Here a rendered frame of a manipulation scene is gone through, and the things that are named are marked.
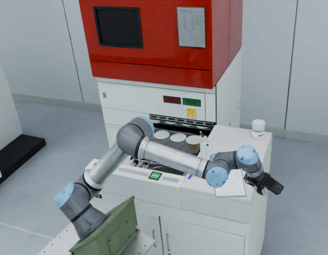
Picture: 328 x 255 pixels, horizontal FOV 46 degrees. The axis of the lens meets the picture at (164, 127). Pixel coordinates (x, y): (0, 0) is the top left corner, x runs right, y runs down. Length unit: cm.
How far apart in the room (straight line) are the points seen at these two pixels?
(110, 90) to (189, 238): 110
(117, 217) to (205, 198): 45
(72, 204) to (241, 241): 85
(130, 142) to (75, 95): 340
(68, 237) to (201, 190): 68
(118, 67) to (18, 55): 288
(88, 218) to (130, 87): 104
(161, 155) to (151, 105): 105
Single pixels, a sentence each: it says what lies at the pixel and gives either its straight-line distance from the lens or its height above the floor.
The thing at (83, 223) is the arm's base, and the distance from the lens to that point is 176.
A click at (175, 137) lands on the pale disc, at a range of 240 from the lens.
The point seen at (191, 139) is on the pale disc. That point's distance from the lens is 237.
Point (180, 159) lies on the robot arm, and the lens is 146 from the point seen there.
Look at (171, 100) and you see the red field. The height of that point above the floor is 110.
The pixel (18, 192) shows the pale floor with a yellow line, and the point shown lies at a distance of 376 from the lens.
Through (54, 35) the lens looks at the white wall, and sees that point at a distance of 468.
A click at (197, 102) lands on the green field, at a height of 110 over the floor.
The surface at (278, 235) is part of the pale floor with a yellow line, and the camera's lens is 305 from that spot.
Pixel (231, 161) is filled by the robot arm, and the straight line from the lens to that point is 154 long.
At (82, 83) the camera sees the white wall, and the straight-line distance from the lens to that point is 473.
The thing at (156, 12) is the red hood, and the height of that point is 165.
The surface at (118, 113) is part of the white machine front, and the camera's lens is 265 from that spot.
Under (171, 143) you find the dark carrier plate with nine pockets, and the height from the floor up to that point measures 90.
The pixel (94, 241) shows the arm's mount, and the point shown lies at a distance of 166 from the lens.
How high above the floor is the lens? 219
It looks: 31 degrees down
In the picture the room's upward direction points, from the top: 5 degrees counter-clockwise
